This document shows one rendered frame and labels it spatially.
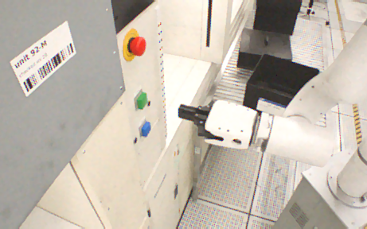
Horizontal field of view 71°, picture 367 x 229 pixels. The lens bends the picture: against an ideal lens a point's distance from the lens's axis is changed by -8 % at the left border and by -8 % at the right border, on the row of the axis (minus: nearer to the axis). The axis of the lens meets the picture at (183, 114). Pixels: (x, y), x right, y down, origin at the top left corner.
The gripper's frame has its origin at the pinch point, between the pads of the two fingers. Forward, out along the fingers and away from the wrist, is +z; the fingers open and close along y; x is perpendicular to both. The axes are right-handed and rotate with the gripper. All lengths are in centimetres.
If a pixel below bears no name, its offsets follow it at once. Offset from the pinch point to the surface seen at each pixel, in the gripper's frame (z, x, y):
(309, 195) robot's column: -43, -51, 22
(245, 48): -2, -34, 91
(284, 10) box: -18, -27, 137
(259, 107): -16, -37, 50
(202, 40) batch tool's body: 17, -22, 70
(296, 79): -30, -36, 75
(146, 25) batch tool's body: 12.3, 15.9, 7.6
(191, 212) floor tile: 7, -120, 32
